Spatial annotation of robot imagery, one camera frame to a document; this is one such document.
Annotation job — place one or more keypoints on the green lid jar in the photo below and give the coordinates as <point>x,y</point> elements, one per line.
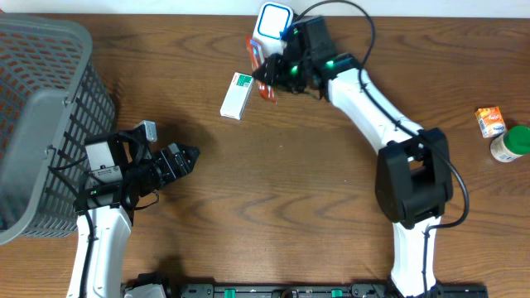
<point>511,145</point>

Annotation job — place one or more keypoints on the grey plastic basket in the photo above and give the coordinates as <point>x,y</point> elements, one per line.
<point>52,98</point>

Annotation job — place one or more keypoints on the orange Kleenex tissue pack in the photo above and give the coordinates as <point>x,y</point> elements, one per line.
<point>491,121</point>

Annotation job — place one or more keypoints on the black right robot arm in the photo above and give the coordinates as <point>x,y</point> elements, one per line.
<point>414,174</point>

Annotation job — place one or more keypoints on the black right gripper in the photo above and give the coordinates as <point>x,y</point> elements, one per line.
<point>275,63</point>

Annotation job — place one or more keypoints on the orange snack packet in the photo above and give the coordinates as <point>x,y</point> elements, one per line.
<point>255,51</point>

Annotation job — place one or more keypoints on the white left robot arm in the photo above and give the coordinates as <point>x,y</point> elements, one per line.
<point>103,234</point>

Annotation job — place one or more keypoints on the white barcode scanner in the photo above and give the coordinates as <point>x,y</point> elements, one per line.
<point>273,19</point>

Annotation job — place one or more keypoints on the white Panadol medicine box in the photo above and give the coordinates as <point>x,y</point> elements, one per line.
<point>237,96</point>

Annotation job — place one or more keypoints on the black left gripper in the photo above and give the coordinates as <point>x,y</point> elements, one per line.
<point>176,165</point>

